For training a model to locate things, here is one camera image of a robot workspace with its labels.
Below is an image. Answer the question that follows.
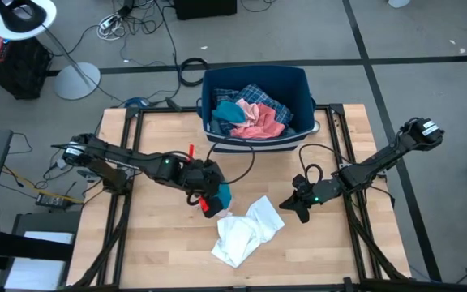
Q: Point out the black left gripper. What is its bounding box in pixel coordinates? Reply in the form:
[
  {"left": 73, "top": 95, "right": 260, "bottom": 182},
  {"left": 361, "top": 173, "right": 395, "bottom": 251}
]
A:
[{"left": 184, "top": 160, "right": 225, "bottom": 219}]

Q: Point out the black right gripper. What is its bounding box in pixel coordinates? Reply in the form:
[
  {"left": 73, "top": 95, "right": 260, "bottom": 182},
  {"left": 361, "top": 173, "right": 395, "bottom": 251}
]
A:
[{"left": 278, "top": 174, "right": 315, "bottom": 224}]

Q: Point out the red salmon garment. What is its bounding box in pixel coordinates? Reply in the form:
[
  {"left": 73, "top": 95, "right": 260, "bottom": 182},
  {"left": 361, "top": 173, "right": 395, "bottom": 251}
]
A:
[{"left": 229, "top": 102, "right": 286, "bottom": 140}]

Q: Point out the pale pink garment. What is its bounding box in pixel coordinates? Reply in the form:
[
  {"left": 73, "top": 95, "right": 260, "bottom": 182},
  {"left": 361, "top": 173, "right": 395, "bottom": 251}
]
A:
[{"left": 235, "top": 98, "right": 259, "bottom": 122}]

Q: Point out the blue plaid shirt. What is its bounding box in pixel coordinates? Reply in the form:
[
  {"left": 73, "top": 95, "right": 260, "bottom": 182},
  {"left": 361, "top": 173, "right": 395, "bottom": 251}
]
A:
[{"left": 211, "top": 83, "right": 295, "bottom": 137}]

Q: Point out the white garment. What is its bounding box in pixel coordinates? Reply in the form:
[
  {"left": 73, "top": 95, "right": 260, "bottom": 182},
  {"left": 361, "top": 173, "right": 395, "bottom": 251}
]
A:
[{"left": 211, "top": 195, "right": 286, "bottom": 268}]

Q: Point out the navy white striped fabric basket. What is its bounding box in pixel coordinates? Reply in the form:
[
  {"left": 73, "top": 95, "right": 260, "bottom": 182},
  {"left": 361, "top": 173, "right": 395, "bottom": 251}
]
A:
[{"left": 198, "top": 64, "right": 319, "bottom": 154}]

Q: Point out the black power adaptor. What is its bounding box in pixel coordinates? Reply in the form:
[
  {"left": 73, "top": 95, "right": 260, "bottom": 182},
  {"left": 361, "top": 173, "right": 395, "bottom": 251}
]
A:
[{"left": 35, "top": 192, "right": 72, "bottom": 211}]

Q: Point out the grey cabinet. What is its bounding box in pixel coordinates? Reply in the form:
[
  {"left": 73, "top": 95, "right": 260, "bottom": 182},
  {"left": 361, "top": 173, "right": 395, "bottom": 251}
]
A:
[{"left": 0, "top": 210, "right": 81, "bottom": 292}]

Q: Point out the white floor lamp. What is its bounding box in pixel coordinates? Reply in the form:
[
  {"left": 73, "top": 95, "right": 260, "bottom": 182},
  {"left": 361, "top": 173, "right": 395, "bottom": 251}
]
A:
[{"left": 0, "top": 0, "right": 102, "bottom": 101}]

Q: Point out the black box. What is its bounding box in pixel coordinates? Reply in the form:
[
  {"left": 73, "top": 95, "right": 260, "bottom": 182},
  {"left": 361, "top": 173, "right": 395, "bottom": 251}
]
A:
[{"left": 174, "top": 0, "right": 238, "bottom": 21}]

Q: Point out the white power strip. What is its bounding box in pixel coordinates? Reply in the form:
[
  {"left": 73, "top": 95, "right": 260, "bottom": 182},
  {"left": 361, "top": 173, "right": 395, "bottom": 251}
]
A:
[{"left": 97, "top": 14, "right": 126, "bottom": 41}]

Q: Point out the black crate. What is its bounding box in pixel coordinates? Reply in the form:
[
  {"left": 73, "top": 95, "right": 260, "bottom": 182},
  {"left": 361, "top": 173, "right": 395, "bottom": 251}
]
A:
[{"left": 0, "top": 34, "right": 53, "bottom": 101}]

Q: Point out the left arm cable loop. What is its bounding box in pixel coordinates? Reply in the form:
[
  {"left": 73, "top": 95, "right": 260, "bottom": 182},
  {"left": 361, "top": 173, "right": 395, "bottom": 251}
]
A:
[{"left": 207, "top": 137, "right": 255, "bottom": 186}]

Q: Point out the arm cable loop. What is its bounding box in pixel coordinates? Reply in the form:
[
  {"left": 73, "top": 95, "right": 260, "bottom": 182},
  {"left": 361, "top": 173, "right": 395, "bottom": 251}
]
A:
[
  {"left": 298, "top": 143, "right": 342, "bottom": 183},
  {"left": 207, "top": 137, "right": 255, "bottom": 186}
]

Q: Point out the right arm cable loop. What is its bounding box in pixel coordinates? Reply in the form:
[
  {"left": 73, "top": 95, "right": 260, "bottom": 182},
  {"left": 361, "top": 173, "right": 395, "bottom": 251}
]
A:
[{"left": 298, "top": 143, "right": 342, "bottom": 183}]

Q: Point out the black aluminium table frame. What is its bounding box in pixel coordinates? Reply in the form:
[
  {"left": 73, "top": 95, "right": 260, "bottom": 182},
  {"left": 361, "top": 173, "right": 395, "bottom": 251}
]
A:
[{"left": 61, "top": 103, "right": 413, "bottom": 292}]

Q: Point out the blue cable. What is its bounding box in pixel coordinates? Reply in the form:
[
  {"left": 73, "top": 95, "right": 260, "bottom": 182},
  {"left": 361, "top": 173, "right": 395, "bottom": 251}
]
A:
[{"left": 127, "top": 96, "right": 150, "bottom": 109}]

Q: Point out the coiled black cable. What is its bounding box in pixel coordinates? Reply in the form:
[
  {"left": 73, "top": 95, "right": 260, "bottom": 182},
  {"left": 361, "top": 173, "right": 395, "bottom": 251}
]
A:
[{"left": 179, "top": 57, "right": 210, "bottom": 87}]

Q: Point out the yellow cable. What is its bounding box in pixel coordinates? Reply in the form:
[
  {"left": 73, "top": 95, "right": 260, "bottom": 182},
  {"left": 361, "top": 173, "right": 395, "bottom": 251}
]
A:
[{"left": 2, "top": 164, "right": 85, "bottom": 204}]

